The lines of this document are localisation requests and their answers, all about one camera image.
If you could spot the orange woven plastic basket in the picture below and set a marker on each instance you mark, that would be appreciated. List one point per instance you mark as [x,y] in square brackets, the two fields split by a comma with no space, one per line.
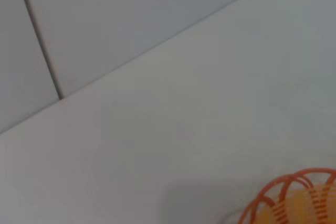
[302,203]

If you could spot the white tablecloth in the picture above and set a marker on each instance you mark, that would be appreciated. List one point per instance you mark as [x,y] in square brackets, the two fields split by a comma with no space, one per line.
[183,103]

